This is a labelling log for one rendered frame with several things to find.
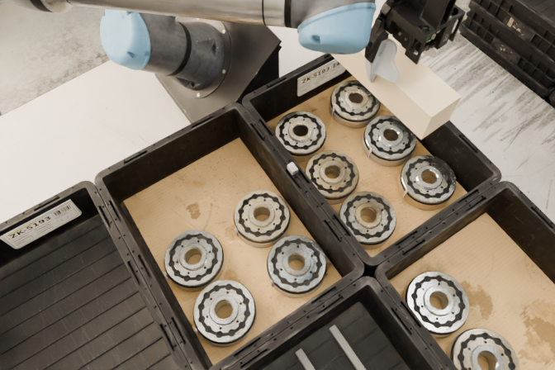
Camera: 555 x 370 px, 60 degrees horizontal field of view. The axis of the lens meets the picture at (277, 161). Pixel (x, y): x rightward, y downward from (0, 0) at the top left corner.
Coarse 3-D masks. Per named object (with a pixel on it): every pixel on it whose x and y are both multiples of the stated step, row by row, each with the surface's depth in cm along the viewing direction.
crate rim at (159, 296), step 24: (168, 144) 88; (264, 144) 87; (120, 168) 85; (120, 216) 81; (336, 240) 78; (144, 264) 78; (360, 264) 76; (336, 288) 74; (168, 312) 73; (264, 336) 71; (192, 360) 69
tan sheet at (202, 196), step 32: (224, 160) 97; (160, 192) 94; (192, 192) 94; (224, 192) 94; (160, 224) 91; (192, 224) 90; (224, 224) 90; (160, 256) 88; (192, 256) 87; (256, 256) 87; (256, 288) 84; (320, 288) 84; (192, 320) 82; (256, 320) 82; (224, 352) 79
